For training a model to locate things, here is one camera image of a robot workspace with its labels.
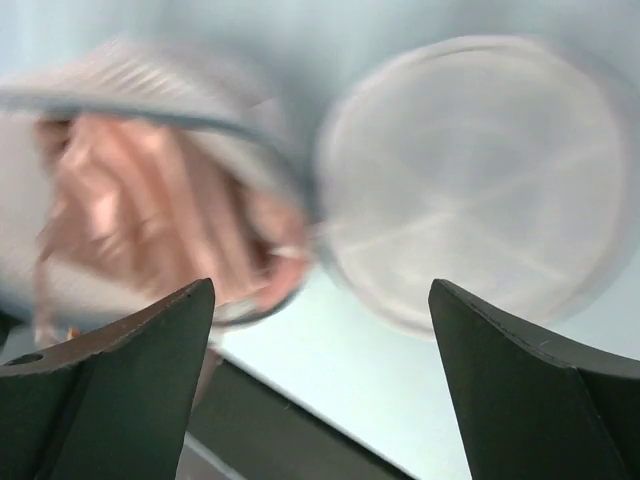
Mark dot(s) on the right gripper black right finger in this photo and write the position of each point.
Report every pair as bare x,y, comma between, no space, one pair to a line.
530,403

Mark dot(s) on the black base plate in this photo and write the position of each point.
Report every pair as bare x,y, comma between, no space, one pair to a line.
261,434

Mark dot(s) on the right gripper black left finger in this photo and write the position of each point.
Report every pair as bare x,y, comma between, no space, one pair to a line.
113,403

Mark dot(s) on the white mesh laundry bag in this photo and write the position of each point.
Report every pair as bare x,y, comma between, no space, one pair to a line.
504,164

